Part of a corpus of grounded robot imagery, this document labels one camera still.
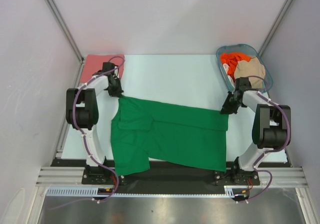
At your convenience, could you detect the green t shirt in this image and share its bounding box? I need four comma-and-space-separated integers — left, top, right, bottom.
110, 96, 229, 176

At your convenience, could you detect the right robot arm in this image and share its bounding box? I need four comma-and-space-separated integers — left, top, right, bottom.
220, 77, 291, 185

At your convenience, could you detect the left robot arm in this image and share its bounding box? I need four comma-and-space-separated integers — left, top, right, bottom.
65, 60, 124, 184

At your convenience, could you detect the beige t shirt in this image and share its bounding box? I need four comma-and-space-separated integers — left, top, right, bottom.
234, 57, 266, 88

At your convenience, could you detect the folded pink t shirt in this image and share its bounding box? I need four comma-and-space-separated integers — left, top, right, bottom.
79, 54, 125, 83

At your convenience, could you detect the white garment in basket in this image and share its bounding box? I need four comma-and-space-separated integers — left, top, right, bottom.
222, 63, 236, 87

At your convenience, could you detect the orange t shirt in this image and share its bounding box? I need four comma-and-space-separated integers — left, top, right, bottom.
220, 52, 251, 67

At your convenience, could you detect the blue plastic basket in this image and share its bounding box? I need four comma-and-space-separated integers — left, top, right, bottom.
216, 44, 273, 93

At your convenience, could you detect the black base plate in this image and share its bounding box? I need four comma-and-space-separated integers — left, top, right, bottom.
50, 159, 291, 195

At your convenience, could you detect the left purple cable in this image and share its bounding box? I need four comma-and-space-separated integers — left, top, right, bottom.
48, 56, 126, 210

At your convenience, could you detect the white slotted cable duct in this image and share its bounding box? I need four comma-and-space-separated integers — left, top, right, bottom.
46, 185, 251, 199

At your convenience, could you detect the aluminium frame rail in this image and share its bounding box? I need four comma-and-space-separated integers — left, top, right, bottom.
36, 167, 308, 188

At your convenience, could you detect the left corner aluminium post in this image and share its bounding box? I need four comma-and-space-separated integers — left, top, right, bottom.
45, 0, 84, 64

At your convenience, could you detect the corner aluminium post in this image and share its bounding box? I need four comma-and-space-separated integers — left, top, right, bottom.
45, 0, 84, 64
258, 0, 294, 56

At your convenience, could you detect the right corner aluminium post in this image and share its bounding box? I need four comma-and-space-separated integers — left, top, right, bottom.
258, 0, 294, 56

